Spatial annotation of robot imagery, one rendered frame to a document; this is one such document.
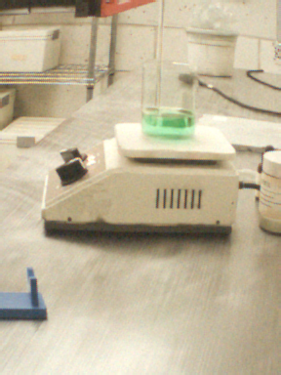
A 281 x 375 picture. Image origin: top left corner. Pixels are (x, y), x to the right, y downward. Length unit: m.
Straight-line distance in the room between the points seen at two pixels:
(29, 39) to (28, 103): 0.48
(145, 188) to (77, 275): 0.14
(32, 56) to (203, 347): 2.61
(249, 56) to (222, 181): 2.51
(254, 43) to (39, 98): 0.99
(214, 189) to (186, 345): 0.26
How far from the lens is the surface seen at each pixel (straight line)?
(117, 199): 0.81
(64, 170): 0.84
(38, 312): 0.63
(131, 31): 3.35
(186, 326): 0.63
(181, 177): 0.81
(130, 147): 0.81
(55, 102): 3.48
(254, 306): 0.68
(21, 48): 3.16
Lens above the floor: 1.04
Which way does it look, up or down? 17 degrees down
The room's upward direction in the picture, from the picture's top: 3 degrees clockwise
